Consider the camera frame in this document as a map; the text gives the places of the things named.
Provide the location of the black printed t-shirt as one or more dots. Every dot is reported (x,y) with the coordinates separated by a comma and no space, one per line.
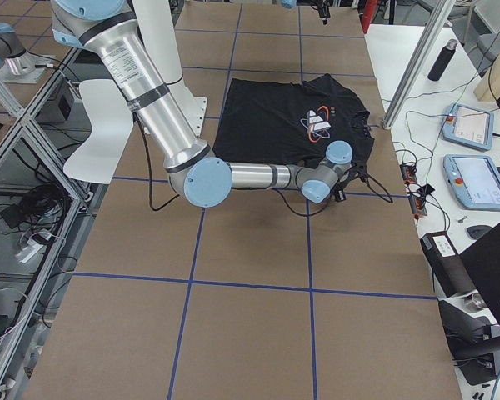
(291,123)

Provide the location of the white camera post base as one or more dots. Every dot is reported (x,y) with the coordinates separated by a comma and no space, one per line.
(156,26)

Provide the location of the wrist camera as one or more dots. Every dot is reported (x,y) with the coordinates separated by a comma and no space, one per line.
(358,170)

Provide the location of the teach pendant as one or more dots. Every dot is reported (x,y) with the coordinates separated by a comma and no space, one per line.
(468,126)
(474,181)

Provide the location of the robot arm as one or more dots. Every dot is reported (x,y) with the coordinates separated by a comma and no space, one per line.
(135,40)
(310,3)

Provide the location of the black monitor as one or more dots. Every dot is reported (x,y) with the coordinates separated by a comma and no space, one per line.
(482,262)

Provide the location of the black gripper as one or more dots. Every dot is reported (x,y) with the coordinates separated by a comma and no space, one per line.
(322,12)
(345,182)

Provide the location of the black water bottle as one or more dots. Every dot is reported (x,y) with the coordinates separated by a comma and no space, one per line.
(442,61)

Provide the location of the near teach pendant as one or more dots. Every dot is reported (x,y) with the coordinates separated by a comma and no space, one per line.
(474,181)

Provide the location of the black computer mouse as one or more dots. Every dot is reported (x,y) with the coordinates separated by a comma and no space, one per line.
(477,231)

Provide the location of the far teach pendant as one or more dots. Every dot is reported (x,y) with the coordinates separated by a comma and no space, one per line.
(468,126)

